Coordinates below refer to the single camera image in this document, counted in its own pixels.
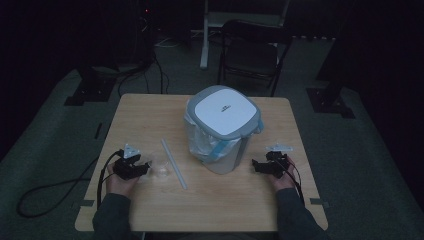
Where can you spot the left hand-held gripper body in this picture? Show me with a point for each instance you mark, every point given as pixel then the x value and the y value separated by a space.
pixel 125 166

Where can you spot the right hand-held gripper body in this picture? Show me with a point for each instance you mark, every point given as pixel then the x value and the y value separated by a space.
pixel 278 163

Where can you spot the clear plastic cup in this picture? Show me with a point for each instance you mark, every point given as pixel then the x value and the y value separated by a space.
pixel 160 168

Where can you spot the white straw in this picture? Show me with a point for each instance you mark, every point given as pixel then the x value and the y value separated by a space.
pixel 174 164

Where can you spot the grey bin with white lid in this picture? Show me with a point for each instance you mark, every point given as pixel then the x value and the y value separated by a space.
pixel 226 113

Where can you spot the person's right hand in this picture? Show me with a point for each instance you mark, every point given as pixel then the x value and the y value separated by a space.
pixel 285 181

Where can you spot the person's left hand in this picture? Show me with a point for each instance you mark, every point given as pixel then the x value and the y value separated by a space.
pixel 121 186

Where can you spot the small black floor strip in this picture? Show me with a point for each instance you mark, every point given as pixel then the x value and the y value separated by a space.
pixel 98 130

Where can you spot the grey tape strip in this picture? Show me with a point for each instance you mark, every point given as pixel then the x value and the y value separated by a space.
pixel 86 202
pixel 319 201

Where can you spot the clear plastic bin liner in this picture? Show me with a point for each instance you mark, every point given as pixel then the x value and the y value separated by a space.
pixel 200 141

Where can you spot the black stand with base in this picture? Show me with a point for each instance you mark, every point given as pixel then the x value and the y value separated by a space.
pixel 90 91
pixel 330 100

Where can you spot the black folding chair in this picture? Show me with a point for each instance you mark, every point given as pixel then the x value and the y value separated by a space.
pixel 251 56

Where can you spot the dark equipment rack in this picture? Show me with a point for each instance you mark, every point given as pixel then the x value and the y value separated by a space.
pixel 141 30

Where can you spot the white desk frame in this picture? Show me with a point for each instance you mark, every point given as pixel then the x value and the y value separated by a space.
pixel 208 36

